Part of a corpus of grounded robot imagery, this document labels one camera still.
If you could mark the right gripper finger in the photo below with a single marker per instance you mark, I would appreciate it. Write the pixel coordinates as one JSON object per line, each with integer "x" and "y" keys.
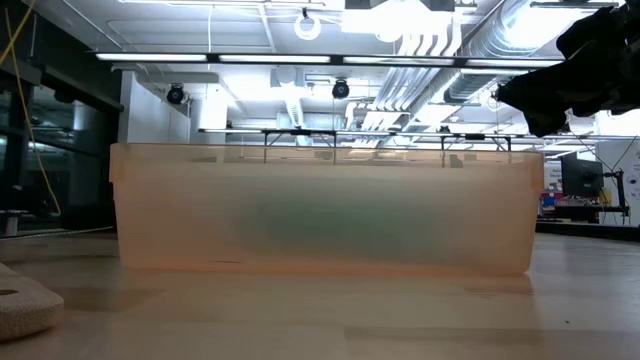
{"x": 547, "y": 120}
{"x": 540, "y": 90}

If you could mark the black computer monitor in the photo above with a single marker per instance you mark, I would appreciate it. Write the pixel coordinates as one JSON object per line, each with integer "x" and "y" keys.
{"x": 580, "y": 177}

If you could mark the white poster board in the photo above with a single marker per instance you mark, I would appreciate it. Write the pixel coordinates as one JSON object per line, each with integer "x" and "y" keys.
{"x": 630, "y": 165}

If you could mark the cluttered black desk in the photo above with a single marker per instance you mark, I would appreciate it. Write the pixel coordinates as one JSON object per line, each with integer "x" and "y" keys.
{"x": 575, "y": 212}

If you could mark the black monitor stand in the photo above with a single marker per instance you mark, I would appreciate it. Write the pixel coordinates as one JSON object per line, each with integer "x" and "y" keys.
{"x": 620, "y": 190}

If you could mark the translucent orange plastic bin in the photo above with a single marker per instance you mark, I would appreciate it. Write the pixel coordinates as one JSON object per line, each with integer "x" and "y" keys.
{"x": 200, "y": 225}

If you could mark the beige speckled rounded pad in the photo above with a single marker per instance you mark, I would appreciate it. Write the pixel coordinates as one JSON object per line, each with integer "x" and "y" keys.
{"x": 30, "y": 310}

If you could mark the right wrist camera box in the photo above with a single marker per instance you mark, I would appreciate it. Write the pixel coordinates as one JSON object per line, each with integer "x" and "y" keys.
{"x": 590, "y": 32}

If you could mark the distant black gantry frame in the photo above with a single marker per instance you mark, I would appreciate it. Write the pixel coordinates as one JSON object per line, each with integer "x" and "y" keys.
{"x": 300, "y": 132}

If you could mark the short silver metal post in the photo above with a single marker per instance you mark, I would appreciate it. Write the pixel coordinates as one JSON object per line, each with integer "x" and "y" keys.
{"x": 10, "y": 222}

